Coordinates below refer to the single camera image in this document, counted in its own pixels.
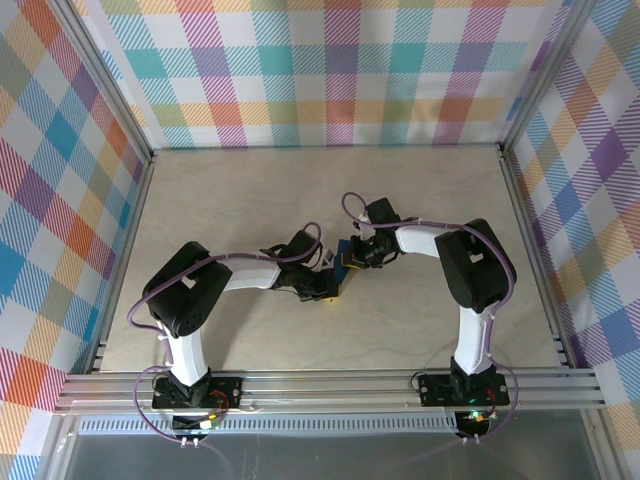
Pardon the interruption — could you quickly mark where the grey slotted cable duct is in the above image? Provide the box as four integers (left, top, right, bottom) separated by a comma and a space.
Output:
77, 413, 461, 436

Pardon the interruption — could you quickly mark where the blue paper sheet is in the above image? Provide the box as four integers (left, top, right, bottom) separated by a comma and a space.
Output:
331, 238, 365, 282

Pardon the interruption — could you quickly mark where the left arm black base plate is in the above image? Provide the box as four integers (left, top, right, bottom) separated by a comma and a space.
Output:
151, 375, 245, 409

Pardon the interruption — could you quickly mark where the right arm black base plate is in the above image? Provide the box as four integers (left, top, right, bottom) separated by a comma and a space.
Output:
417, 372, 511, 407

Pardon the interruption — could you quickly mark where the black controller board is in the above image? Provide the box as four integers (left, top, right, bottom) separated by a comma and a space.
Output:
171, 410, 222, 435
455, 408, 496, 437

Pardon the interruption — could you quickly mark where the aluminium frame corner post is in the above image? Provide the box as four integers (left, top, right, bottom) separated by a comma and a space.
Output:
499, 0, 601, 156
47, 0, 156, 166

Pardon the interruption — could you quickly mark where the grey metal panel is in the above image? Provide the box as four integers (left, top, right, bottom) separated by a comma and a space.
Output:
44, 414, 616, 480

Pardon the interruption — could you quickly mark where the aluminium frame side rail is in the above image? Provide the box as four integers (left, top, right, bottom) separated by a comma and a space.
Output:
82, 152, 159, 374
497, 144, 576, 369

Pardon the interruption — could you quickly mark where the aluminium frame cross rail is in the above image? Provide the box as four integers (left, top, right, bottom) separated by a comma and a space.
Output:
54, 368, 609, 414

